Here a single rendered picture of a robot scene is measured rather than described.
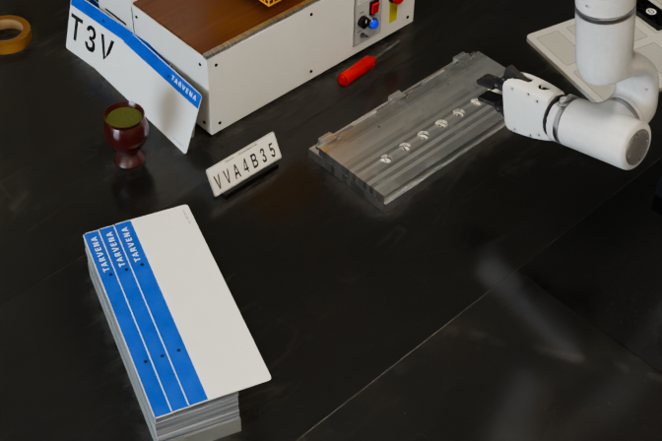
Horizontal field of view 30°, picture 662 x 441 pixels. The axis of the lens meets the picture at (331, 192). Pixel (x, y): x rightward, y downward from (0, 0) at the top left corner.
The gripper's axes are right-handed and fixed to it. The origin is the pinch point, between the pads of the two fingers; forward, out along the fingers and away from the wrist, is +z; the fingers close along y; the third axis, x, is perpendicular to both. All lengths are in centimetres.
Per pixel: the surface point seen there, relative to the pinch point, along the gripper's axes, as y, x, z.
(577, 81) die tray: 16.6, 32.9, 7.4
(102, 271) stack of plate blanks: 5, -72, 19
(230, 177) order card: 9.5, -38.7, 29.6
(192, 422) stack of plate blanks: 16, -78, -10
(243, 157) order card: 7.6, -34.6, 30.0
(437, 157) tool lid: 13.4, -7.3, 7.7
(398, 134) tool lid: 11.3, -8.3, 16.8
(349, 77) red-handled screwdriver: 8.5, -2.0, 36.8
